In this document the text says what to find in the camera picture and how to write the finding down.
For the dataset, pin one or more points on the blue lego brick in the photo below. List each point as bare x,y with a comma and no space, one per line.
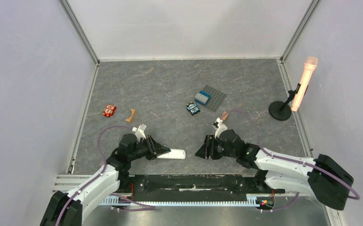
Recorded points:
205,94

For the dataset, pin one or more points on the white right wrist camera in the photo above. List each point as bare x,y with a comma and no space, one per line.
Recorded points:
219,127

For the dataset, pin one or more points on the white remote control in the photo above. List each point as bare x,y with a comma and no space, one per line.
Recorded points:
175,154

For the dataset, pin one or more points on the red owl toy block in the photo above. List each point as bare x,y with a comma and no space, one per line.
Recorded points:
109,110

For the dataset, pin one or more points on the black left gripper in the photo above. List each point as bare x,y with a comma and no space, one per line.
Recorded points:
154,148

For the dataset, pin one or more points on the black microphone stand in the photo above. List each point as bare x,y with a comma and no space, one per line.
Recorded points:
282,111

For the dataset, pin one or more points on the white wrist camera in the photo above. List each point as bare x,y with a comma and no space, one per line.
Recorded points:
140,132
219,127

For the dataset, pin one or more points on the grey lego brick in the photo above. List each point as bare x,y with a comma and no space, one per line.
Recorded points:
197,99

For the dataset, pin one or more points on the small brown wooden block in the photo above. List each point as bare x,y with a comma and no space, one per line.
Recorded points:
224,116

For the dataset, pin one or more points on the large wooden block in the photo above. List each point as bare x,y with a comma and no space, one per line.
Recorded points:
132,115

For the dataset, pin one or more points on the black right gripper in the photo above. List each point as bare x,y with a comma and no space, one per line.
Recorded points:
211,147

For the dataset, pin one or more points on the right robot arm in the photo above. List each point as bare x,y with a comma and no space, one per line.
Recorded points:
322,176

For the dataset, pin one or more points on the white cable duct strip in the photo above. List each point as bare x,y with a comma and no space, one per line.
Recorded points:
250,201

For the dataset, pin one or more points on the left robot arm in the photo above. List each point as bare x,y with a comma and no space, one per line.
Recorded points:
71,208

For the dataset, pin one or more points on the grey lego baseplate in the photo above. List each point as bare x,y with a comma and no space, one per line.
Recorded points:
217,97

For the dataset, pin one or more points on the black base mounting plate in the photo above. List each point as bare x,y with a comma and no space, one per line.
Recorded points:
194,188

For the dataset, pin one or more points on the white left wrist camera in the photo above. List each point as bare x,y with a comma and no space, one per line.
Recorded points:
140,132

